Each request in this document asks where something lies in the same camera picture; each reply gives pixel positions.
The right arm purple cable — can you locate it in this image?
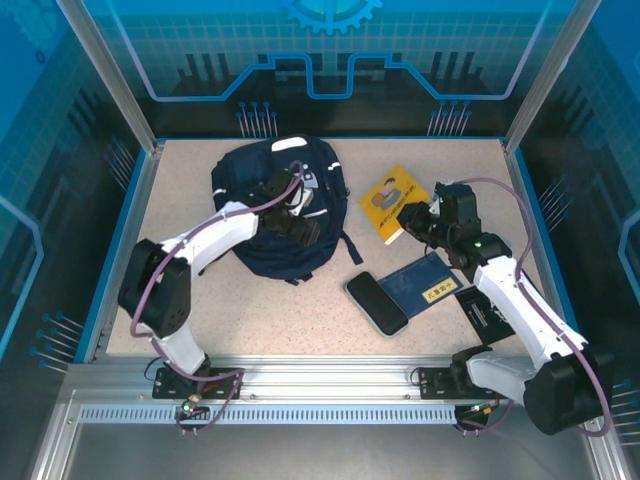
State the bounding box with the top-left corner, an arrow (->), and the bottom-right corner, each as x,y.
447,177 -> 614,439

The aluminium side rail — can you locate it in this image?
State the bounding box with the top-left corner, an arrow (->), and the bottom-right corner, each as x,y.
501,139 -> 591,364
82,142 -> 166,364

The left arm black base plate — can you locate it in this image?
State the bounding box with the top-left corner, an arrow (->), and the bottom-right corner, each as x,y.
152,367 -> 246,400

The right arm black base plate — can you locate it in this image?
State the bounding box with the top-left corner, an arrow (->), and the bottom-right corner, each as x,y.
417,366 -> 511,400

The aluminium cross rail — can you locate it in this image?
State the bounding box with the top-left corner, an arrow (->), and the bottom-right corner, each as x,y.
64,353 -> 599,404

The slotted aluminium cable duct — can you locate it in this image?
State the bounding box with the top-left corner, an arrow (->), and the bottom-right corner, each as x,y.
78,404 -> 459,426

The aluminium frame post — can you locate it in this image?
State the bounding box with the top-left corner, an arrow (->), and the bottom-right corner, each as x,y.
502,0 -> 601,156
54,0 -> 166,156

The black pencil case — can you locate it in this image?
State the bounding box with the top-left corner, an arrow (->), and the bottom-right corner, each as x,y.
344,271 -> 409,337

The navy blue backpack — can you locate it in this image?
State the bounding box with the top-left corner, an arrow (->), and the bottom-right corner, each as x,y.
210,134 -> 364,286

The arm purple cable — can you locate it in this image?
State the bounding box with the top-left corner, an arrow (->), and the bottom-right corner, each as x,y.
130,159 -> 306,436
447,177 -> 614,439

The blue book with yellow label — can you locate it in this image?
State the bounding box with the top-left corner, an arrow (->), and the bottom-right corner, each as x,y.
377,251 -> 466,319

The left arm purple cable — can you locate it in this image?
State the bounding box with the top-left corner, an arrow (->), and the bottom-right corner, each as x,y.
130,159 -> 306,436

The yellow book with cartoon cover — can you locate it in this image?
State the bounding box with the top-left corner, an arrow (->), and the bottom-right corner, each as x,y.
358,163 -> 431,246

